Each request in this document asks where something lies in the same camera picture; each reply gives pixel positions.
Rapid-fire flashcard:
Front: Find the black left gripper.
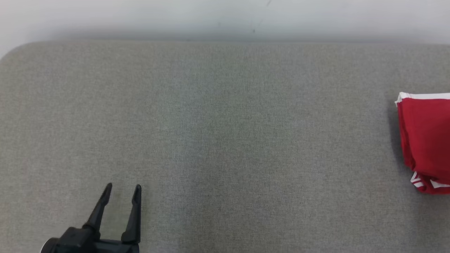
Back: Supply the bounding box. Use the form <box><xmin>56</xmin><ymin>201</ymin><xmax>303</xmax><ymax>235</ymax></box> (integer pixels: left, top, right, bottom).
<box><xmin>40</xmin><ymin>182</ymin><xmax>142</xmax><ymax>253</ymax></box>

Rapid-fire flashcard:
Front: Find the red jersey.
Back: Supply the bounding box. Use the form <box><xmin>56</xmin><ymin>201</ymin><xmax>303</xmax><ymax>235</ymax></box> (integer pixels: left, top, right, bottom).
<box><xmin>394</xmin><ymin>92</ymin><xmax>450</xmax><ymax>195</ymax></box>

